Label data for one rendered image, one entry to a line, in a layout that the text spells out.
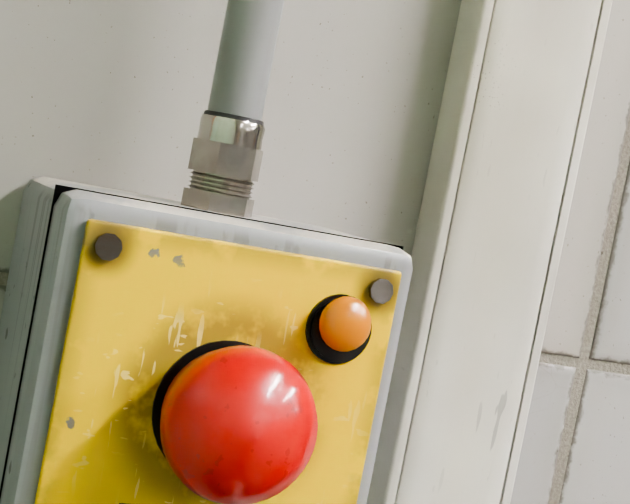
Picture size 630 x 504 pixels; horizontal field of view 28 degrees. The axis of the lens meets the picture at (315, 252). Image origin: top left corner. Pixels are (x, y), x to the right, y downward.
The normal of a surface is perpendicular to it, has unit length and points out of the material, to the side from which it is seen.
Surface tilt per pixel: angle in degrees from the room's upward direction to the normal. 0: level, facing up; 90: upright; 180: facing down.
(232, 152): 90
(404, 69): 90
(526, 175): 90
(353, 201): 90
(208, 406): 77
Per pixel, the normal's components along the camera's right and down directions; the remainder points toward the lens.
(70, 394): 0.37, 0.12
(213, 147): -0.61, -0.07
